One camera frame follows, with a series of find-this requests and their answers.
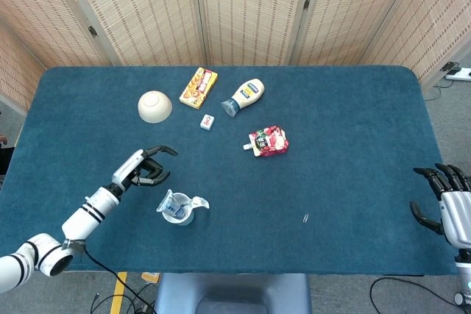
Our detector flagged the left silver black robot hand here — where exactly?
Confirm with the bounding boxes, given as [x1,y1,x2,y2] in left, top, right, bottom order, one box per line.
[111,145,178,192]

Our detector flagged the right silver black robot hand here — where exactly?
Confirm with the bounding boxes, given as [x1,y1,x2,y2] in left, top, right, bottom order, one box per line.
[409,163,471,249]

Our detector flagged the blue white toothpaste tube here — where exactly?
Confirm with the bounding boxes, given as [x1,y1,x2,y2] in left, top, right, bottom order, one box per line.
[155,188,187,220]

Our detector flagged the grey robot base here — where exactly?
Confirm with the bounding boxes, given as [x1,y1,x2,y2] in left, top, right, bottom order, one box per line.
[153,272,313,314]

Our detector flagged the beige upturned bowl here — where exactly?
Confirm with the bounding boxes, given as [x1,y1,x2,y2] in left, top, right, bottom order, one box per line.
[137,90,173,124]

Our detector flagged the small white mahjong tile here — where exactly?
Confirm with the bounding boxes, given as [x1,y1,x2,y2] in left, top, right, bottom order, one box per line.
[199,114,216,132]

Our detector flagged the yellow snack box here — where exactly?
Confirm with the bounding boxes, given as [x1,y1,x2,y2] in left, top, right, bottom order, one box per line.
[179,67,219,110]

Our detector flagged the blue tablecloth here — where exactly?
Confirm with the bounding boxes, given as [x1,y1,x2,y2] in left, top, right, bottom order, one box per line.
[0,65,459,276]

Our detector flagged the mayonnaise squeeze bottle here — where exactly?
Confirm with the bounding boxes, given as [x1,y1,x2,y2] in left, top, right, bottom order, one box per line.
[221,78,266,118]

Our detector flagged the red spout pouch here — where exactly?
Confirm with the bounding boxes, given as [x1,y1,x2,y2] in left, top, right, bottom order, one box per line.
[242,125,290,158]

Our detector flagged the white power strip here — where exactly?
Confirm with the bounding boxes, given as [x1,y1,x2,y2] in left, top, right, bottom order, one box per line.
[445,67,471,82]

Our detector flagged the bamboo folding screen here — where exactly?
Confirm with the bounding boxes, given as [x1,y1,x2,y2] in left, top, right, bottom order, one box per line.
[0,0,471,113]

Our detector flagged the white cup with handle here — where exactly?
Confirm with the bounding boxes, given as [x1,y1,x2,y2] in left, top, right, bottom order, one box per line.
[160,192,210,227]

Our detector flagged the black looped floor cable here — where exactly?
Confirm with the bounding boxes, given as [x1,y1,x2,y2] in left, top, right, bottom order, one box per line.
[369,276,457,314]

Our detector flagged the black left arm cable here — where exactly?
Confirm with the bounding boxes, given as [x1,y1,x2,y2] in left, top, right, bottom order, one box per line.
[81,246,157,314]

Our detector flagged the thin grey cable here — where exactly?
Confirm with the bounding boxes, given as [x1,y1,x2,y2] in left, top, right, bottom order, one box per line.
[423,79,454,102]

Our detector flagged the black tangled floor cables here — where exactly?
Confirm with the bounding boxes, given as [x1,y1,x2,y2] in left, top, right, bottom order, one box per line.
[91,282,157,314]

